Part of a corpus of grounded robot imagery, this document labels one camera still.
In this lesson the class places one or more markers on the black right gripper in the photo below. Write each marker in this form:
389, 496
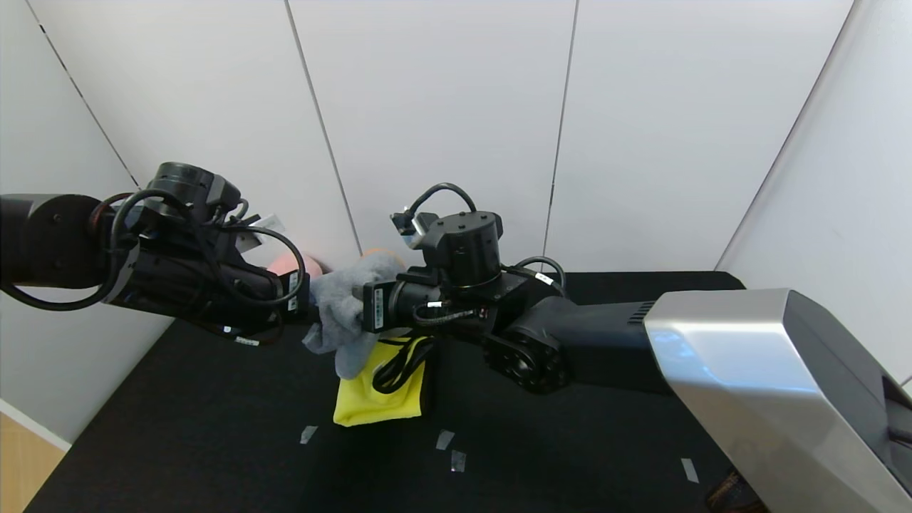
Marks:
375, 307

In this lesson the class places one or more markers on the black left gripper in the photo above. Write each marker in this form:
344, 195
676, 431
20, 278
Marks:
294, 292

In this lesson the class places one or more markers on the grey towel with orange stripes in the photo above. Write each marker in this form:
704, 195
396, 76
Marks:
342, 299

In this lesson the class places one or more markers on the yellow microfibre towel black trim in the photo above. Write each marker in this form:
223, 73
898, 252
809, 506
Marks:
370, 410

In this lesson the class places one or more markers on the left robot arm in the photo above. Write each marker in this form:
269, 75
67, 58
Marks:
57, 242

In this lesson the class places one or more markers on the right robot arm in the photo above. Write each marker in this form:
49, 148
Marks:
712, 349

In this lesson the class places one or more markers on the pink peach plush toy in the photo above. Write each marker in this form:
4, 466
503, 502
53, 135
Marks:
288, 265

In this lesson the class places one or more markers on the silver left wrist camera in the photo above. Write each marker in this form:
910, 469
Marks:
256, 231

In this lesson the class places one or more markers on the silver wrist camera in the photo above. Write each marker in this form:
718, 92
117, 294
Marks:
256, 231
417, 228

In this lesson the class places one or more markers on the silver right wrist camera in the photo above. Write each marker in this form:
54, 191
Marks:
417, 228

